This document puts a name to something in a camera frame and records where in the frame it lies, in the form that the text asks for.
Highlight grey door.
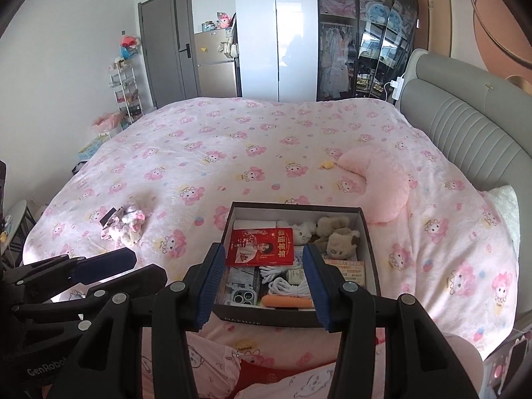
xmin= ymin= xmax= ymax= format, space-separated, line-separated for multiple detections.
xmin=138 ymin=0 xmax=200 ymax=109

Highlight red paper envelope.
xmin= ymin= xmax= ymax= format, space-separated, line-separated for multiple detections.
xmin=237 ymin=359 xmax=288 ymax=392

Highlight pink black gadget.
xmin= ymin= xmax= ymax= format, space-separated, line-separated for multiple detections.
xmin=488 ymin=332 xmax=532 ymax=395

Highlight white fluffy pillow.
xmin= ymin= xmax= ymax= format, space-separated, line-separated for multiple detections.
xmin=482 ymin=185 xmax=521 ymax=254

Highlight colourful toy box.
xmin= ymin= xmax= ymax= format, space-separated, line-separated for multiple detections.
xmin=77 ymin=133 xmax=111 ymax=162

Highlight pink moon pillow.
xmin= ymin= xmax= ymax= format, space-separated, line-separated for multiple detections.
xmin=337 ymin=146 xmax=410 ymax=223

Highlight orange carrot toy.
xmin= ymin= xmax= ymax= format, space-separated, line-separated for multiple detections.
xmin=261 ymin=295 xmax=315 ymax=309

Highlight clear phone case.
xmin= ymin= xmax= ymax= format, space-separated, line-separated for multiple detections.
xmin=226 ymin=289 xmax=257 ymax=307

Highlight grey round side table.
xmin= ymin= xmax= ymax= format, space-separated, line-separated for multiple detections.
xmin=0 ymin=199 xmax=37 ymax=267

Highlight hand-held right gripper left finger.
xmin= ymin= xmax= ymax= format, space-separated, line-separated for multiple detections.
xmin=58 ymin=242 xmax=227 ymax=399

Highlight red printed packet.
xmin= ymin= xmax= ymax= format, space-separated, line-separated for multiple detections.
xmin=226 ymin=228 xmax=296 ymax=267

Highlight white glossy wardrobe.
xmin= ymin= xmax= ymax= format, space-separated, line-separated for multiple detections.
xmin=233 ymin=0 xmax=321 ymax=102

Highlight pink ruffled basket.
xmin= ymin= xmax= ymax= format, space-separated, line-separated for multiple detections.
xmin=92 ymin=112 xmax=124 ymax=136

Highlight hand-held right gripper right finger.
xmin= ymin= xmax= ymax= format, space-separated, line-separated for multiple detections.
xmin=303 ymin=243 xmax=485 ymax=399

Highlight tan bear plush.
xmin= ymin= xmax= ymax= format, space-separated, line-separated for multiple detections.
xmin=325 ymin=233 xmax=360 ymax=261
xmin=315 ymin=215 xmax=352 ymax=242

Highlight white cat plush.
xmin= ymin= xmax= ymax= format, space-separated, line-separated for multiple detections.
xmin=293 ymin=220 xmax=315 ymax=245

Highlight dark glass cabinet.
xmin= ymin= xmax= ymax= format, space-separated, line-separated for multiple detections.
xmin=316 ymin=0 xmax=395 ymax=102

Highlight pink patterned pouch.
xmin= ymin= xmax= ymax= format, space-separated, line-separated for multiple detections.
xmin=101 ymin=212 xmax=130 ymax=242

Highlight person's pink pajama pants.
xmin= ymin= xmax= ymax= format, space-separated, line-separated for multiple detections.
xmin=137 ymin=328 xmax=485 ymax=399

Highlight dark cardboard box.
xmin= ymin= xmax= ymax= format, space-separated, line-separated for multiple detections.
xmin=212 ymin=201 xmax=382 ymax=329

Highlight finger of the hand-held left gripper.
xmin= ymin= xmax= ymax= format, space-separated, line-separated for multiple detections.
xmin=0 ymin=248 xmax=137 ymax=291
xmin=12 ymin=264 xmax=168 ymax=327

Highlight pink printed blanket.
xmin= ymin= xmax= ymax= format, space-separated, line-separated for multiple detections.
xmin=23 ymin=96 xmax=520 ymax=358

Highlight grey printed sheet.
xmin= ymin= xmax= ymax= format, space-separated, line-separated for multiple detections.
xmin=228 ymin=267 xmax=261 ymax=296

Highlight yellow printed card pack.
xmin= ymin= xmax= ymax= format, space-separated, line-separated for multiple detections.
xmin=324 ymin=260 xmax=367 ymax=287

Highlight white power adapter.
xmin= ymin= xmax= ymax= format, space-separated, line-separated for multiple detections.
xmin=384 ymin=75 xmax=406 ymax=100

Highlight grey padded headboard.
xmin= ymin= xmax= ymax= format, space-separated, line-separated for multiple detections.
xmin=393 ymin=49 xmax=532 ymax=225

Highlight white wire rack shelf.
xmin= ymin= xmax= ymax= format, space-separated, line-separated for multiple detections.
xmin=109 ymin=60 xmax=144 ymax=125

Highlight champagne fridge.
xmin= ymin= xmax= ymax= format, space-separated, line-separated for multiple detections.
xmin=194 ymin=27 xmax=242 ymax=100

